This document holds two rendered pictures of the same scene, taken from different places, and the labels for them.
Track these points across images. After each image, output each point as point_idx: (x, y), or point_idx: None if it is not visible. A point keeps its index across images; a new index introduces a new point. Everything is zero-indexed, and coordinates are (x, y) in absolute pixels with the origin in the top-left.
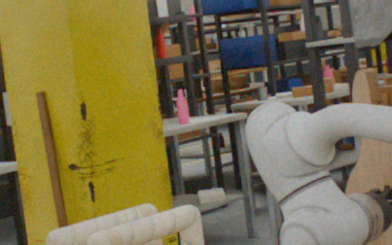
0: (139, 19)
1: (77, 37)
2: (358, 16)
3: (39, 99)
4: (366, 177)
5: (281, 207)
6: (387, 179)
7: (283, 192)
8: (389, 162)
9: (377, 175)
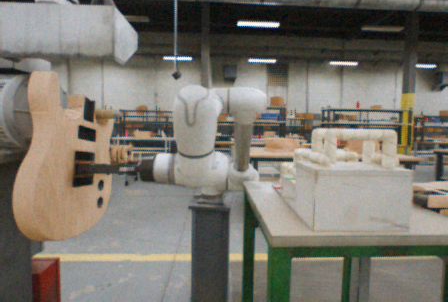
0: None
1: None
2: (117, 40)
3: None
4: (54, 163)
5: (210, 154)
6: (68, 161)
7: (214, 144)
8: (70, 148)
9: (62, 159)
